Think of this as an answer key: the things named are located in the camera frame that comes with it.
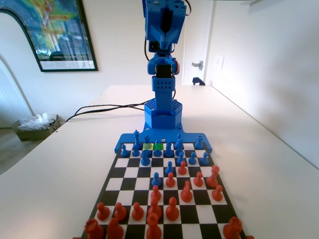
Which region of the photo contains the black camera cable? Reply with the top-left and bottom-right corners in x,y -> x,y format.
143,37 -> 151,62

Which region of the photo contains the red chess rook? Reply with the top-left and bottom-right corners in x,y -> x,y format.
84,218 -> 105,239
223,216 -> 243,239

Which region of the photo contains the blue chess knight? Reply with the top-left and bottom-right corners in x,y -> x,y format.
164,141 -> 174,157

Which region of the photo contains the white light switch plate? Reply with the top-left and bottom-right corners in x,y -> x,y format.
214,54 -> 225,72

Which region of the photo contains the wrist camera in blue mount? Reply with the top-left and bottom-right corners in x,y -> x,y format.
149,39 -> 161,53

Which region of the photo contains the white door with lever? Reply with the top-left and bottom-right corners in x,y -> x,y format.
183,0 -> 214,86

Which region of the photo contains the framed map poster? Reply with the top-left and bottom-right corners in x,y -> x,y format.
0,0 -> 99,73

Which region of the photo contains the cardboard box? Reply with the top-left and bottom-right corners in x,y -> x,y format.
13,114 -> 66,142

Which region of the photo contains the black power cable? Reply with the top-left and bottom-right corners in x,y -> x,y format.
65,104 -> 147,122
74,99 -> 152,116

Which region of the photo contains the blue base mounting plate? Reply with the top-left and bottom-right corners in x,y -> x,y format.
114,124 -> 214,154

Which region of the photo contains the black and white chessboard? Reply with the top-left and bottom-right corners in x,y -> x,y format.
79,142 -> 247,239

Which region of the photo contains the blue chess king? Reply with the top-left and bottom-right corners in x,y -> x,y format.
133,129 -> 141,150

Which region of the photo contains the crumpled clear plastic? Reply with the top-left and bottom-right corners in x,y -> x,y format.
17,112 -> 57,131

